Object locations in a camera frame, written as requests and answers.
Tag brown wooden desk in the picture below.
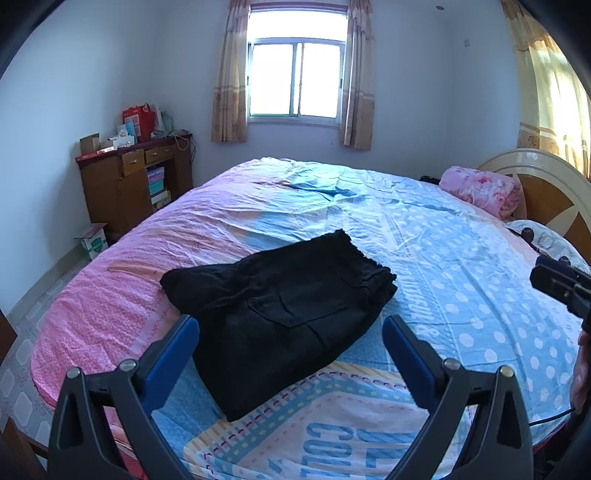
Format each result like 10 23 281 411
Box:
75 131 195 241

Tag bed with patterned sheet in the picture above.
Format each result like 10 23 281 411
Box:
30 157 591 480

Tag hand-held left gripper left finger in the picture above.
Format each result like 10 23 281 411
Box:
47 315 201 480

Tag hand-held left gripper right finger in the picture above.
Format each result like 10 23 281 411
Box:
382 315 537 480

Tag black pants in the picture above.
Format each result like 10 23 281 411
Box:
159 229 399 424

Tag yellow patterned curtain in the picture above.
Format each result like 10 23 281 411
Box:
501 0 591 182

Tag beige patterned curtain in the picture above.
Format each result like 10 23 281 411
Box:
339 0 376 151
211 0 253 144

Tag red paper bag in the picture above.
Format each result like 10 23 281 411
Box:
122 102 156 142

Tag black cable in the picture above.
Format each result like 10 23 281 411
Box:
528 405 577 426

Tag pink floral blanket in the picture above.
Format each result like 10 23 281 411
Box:
438 166 525 220

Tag white framed window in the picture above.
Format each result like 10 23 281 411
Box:
246 39 348 124

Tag cream wooden headboard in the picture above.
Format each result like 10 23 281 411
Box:
477 148 591 260

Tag stack of pink teal boxes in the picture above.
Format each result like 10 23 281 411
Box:
146 166 172 209

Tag person's right hand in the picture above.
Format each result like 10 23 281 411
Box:
570 329 591 412

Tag green white carton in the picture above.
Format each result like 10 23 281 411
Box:
75 222 110 262

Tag white dotted pillow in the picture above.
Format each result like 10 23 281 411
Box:
505 219 591 274

